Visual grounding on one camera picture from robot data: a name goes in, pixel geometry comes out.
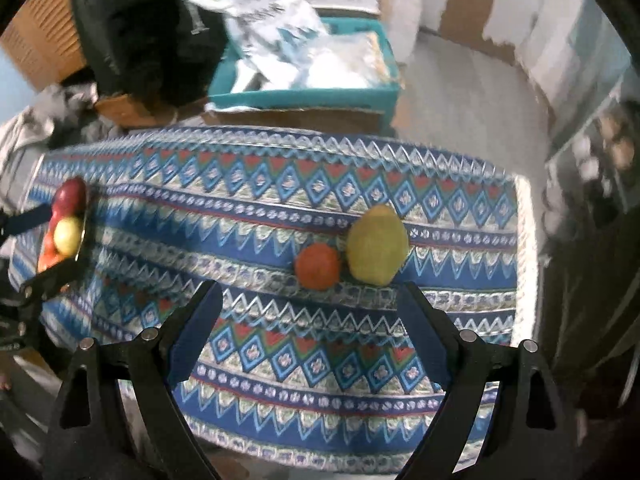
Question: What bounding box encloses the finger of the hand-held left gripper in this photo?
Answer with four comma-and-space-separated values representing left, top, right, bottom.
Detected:
0, 202, 56, 241
20, 255, 83, 304

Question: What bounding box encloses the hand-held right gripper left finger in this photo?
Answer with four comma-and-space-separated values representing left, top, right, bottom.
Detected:
42, 281, 224, 480

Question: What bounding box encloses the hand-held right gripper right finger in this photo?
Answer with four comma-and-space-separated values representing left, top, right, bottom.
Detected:
397, 281, 588, 480

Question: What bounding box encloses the dark glass plate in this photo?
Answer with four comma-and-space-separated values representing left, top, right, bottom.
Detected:
35, 179, 96, 293

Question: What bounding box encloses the small yellow fruit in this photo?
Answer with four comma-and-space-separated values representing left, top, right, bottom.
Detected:
54, 216, 83, 256

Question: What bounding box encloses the red apple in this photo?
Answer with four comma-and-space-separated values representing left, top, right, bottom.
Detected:
54, 177, 88, 218

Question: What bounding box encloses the yellow-green apple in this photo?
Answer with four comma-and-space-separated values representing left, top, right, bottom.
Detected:
346, 204, 410, 285

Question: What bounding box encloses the small red-orange tangerine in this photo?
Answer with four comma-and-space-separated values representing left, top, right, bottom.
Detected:
295, 243, 342, 290

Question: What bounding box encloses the grey hoodie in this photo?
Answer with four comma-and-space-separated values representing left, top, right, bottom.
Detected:
0, 82, 108, 201

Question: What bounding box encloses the brown wooden board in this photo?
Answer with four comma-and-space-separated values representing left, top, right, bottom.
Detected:
95, 92, 181, 128

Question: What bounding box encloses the blue patterned tablecloth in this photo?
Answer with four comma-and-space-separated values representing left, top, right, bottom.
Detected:
7, 125, 533, 476

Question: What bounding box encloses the wooden cabinet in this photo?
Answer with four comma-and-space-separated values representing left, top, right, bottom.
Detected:
0, 0, 88, 92

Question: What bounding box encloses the black bag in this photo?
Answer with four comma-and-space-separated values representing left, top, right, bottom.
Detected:
67, 0, 231, 108

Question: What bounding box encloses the shoe rack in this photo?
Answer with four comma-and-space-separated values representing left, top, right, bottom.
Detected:
542, 85, 640, 261

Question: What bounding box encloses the teal plastic bin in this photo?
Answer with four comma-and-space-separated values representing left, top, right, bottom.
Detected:
207, 17, 403, 116

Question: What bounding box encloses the white plastic bag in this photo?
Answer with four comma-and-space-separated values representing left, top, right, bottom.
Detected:
300, 30, 397, 89

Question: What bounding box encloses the large silver printed bag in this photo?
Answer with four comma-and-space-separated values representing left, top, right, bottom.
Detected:
170, 0, 328, 63

